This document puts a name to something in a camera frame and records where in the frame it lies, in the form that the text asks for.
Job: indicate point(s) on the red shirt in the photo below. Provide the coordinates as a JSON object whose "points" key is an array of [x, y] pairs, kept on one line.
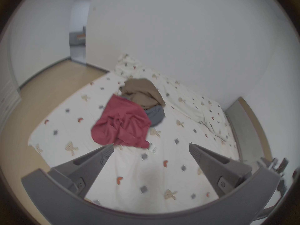
{"points": [[121, 123]]}

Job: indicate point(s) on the grey garment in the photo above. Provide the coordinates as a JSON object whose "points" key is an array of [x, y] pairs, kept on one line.
{"points": [[155, 116]]}

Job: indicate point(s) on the bed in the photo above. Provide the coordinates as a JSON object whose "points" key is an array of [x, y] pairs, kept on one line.
{"points": [[152, 172]]}

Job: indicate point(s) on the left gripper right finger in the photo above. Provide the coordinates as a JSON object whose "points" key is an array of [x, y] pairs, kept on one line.
{"points": [[215, 170]]}

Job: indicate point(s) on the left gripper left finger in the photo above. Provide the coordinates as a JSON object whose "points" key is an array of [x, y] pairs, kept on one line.
{"points": [[90, 170]]}

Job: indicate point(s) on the white printed quilt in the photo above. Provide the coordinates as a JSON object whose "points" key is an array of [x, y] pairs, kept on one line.
{"points": [[187, 97]]}

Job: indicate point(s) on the brown garment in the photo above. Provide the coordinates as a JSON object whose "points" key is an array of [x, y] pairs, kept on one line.
{"points": [[143, 90]]}

